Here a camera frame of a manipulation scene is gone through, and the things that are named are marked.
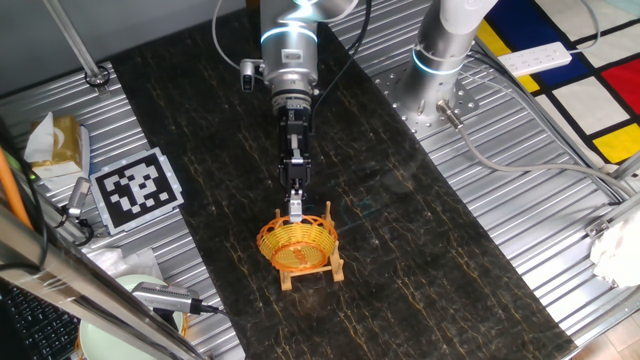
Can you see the black camera clamp mount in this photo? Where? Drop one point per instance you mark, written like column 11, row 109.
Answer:
column 85, row 232

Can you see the colourful block pattern rug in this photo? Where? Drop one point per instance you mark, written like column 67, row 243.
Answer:
column 590, row 100

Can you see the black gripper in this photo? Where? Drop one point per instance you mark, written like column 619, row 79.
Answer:
column 295, row 132

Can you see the black white marker board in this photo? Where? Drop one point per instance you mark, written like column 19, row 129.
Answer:
column 135, row 190

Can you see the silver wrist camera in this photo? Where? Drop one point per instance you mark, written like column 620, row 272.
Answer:
column 247, row 75

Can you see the black keyboard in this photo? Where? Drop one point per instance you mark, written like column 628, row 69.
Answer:
column 35, row 325

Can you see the orange woven oval basket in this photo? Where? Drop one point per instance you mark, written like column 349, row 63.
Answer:
column 297, row 247

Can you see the white crumpled plastic bag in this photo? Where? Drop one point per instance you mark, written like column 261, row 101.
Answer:
column 125, row 262

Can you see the black marble pattern mat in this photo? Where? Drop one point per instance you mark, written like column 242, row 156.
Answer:
column 400, row 250

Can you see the white power strip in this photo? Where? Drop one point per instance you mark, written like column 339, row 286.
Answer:
column 535, row 59

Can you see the yellow tissue box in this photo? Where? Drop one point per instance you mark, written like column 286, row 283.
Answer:
column 67, row 145

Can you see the small silver camera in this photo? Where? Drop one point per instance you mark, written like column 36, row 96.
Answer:
column 79, row 195

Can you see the silver camera on stand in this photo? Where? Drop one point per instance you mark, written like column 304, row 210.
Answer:
column 165, row 296

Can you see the pale green plate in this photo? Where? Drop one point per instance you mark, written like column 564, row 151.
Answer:
column 105, row 345

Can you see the white crumpled cloth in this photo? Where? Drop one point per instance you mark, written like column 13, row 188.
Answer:
column 617, row 250

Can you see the metal pole with clamp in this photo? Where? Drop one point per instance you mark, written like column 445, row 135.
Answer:
column 75, row 45

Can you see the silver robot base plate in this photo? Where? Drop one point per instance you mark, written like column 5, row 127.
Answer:
column 465, row 102

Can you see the aluminium frame profile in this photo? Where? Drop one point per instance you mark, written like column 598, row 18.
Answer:
column 620, row 210

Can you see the orange tube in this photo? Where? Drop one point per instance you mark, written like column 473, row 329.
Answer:
column 12, row 195

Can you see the shiny metal bar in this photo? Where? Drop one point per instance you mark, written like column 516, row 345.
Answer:
column 60, row 285

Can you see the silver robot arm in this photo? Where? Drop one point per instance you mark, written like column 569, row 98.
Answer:
column 290, row 55

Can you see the wooden dish rack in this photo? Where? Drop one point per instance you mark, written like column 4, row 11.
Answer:
column 286, row 282

